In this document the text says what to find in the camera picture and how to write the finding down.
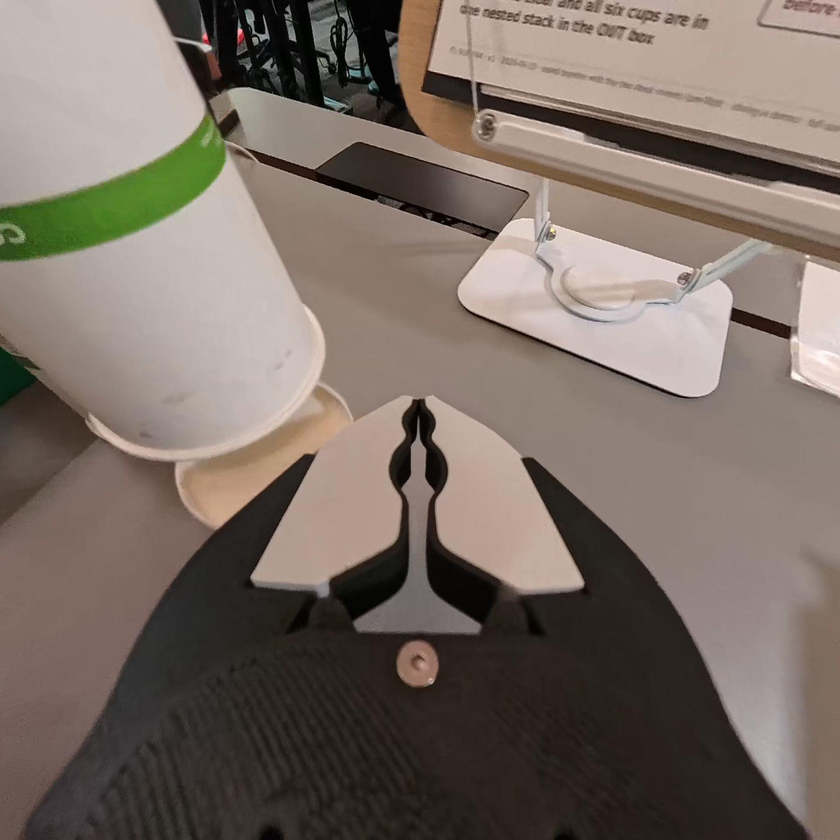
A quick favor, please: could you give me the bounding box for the black desk cable cover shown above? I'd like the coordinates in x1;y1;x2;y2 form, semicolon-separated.
315;142;530;238

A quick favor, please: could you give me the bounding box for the white paper cup green band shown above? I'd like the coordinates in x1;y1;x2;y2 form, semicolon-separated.
0;0;327;462
174;382;355;531

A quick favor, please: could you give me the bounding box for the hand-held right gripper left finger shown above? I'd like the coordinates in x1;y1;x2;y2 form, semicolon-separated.
249;395;421;623

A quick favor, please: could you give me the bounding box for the green box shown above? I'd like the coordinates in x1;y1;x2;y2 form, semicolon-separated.
0;346;37;401

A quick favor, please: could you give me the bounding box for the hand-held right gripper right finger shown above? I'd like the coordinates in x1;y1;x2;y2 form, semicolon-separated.
420;394;586;623

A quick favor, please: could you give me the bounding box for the laminated printed sheet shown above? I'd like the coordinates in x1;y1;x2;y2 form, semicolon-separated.
789;259;840;400

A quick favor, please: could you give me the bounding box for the white printed instruction sheet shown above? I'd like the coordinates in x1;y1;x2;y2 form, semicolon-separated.
427;0;840;165

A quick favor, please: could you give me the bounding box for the white stand with wooden board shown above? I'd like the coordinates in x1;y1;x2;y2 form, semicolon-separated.
398;0;840;399

